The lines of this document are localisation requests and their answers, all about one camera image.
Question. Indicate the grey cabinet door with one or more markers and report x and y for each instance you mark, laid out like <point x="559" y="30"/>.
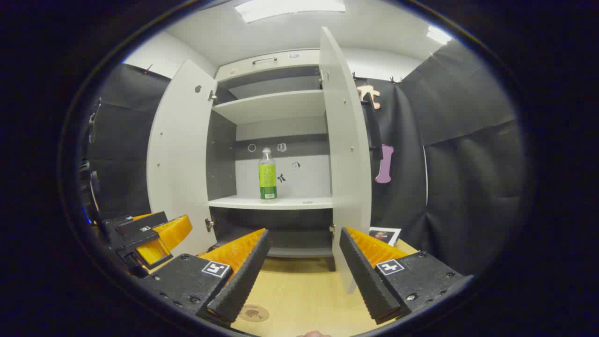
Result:
<point x="346" y="164"/>
<point x="180" y="154"/>

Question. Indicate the long ceiling light panel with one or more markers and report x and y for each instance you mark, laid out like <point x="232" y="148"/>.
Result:
<point x="290" y="8"/>

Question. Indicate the white portrait cover book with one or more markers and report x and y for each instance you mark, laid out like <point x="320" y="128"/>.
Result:
<point x="384" y="235"/>

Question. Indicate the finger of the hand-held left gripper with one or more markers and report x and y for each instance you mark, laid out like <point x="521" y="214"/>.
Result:
<point x="149" y="255"/>
<point x="140" y="229"/>

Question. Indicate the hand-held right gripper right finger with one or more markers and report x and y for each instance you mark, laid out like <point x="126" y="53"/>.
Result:
<point x="367" y="281"/>

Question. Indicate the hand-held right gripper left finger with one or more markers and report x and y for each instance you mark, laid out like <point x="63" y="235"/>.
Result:
<point x="243" y="276"/>

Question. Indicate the green label clear bottle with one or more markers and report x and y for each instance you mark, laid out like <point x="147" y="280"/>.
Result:
<point x="267" y="178"/>

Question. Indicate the small ceiling light panel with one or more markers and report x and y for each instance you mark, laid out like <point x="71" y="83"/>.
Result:
<point x="439" y="35"/>

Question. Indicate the black backdrop cloth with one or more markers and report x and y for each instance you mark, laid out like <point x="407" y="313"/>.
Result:
<point x="468" y="187"/>

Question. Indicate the grey cabinet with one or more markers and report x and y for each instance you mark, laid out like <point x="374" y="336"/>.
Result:
<point x="220" y="159"/>

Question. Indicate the white cabinet shelf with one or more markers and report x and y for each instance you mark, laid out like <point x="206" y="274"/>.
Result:
<point x="271" y="105"/>
<point x="285" y="202"/>

